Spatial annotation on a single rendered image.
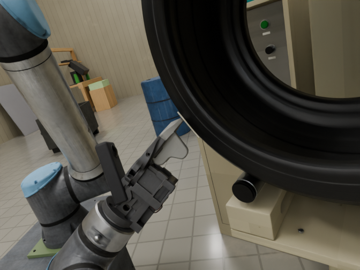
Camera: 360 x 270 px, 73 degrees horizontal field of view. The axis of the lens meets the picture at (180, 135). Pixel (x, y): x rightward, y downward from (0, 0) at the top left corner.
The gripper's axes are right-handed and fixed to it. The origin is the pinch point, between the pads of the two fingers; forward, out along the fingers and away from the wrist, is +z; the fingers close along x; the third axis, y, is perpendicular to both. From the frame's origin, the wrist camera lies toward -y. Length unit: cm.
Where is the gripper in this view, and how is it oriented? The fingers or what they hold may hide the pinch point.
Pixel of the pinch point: (175, 121)
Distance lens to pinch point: 44.8
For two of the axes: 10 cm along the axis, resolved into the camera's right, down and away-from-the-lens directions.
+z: 6.1, -7.9, -0.4
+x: -0.7, -0.1, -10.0
